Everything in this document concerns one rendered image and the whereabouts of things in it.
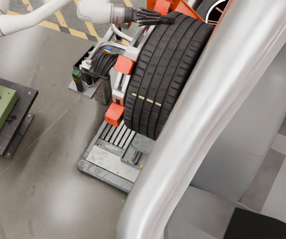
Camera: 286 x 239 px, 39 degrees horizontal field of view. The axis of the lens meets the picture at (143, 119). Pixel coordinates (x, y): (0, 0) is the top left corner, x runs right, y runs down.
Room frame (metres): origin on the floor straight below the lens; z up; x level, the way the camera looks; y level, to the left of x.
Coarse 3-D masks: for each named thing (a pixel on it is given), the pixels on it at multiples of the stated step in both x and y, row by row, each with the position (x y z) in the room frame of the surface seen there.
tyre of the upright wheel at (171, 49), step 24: (168, 24) 1.22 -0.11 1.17; (192, 24) 1.25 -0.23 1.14; (144, 48) 1.09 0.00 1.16; (168, 48) 1.08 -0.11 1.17; (192, 48) 1.08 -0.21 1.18; (144, 72) 0.99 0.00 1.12; (168, 72) 0.98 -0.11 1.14; (144, 96) 0.90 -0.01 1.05; (168, 96) 0.89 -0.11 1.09; (144, 120) 0.84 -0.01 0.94
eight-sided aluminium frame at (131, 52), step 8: (152, 32) 1.23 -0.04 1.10; (136, 40) 1.17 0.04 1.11; (144, 40) 1.16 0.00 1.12; (128, 48) 1.12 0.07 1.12; (136, 48) 1.12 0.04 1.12; (128, 56) 1.08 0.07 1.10; (136, 56) 1.08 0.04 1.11; (120, 72) 1.04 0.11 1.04; (120, 80) 1.01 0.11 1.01; (128, 80) 1.00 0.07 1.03; (120, 88) 0.99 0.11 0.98; (112, 96) 0.96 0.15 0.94; (120, 96) 0.95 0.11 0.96; (120, 104) 0.95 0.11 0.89
